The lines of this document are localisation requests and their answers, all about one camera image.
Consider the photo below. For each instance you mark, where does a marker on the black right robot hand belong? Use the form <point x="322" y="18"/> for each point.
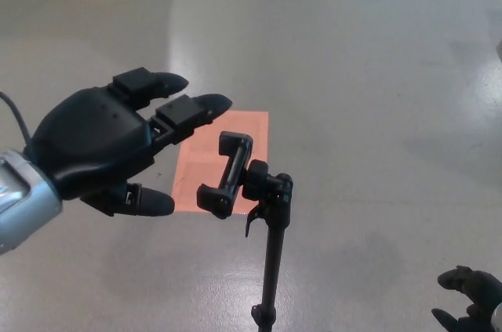
<point x="486" y="292"/>

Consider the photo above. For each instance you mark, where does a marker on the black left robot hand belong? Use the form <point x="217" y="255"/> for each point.
<point x="94" y="136"/>

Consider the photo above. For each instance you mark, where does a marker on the black phone stand with clamp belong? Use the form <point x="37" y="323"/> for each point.
<point x="274" y="261"/>

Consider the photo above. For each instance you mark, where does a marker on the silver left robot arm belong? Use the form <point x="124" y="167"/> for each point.
<point x="27" y="210"/>

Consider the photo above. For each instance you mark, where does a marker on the orange floor sheet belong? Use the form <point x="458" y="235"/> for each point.
<point x="196" y="159"/>

